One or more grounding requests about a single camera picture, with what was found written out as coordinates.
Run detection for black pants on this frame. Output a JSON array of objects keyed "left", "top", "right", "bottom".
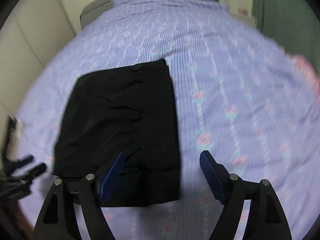
[{"left": 53, "top": 59, "right": 181, "bottom": 207}]

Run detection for purple floral bed sheet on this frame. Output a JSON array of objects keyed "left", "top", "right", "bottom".
[{"left": 18, "top": 0, "right": 319, "bottom": 239}]

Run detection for green curtain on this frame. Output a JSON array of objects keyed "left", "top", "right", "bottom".
[{"left": 252, "top": 0, "right": 319, "bottom": 68}]

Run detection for white nightstand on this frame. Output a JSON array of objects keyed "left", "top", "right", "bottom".
[{"left": 231, "top": 8, "right": 257, "bottom": 28}]

